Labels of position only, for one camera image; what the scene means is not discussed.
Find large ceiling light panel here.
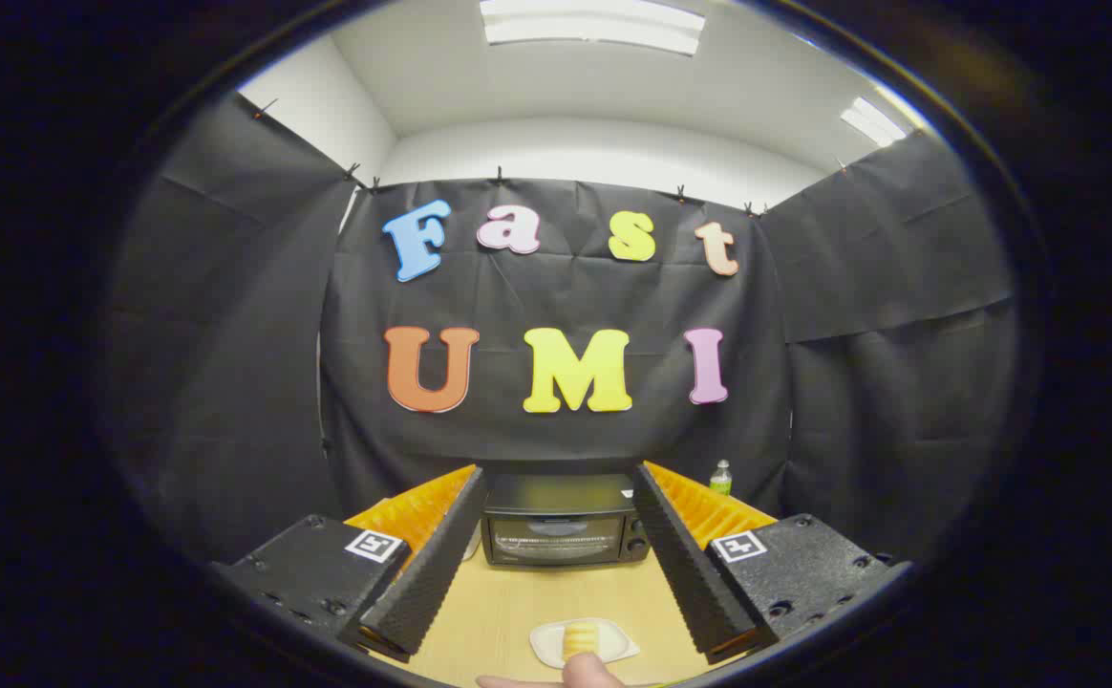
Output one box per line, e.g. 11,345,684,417
480,0,707,56

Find ridged yellow bread roll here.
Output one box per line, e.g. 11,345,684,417
562,621,604,663

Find white plate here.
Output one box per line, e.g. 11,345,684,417
529,617,641,670

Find small ceiling light panel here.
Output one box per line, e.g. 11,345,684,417
840,96,909,149

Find black toaster oven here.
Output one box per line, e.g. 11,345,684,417
480,473,653,570

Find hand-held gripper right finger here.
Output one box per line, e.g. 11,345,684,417
632,462,910,666

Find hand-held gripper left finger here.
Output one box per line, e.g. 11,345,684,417
210,465,488,665

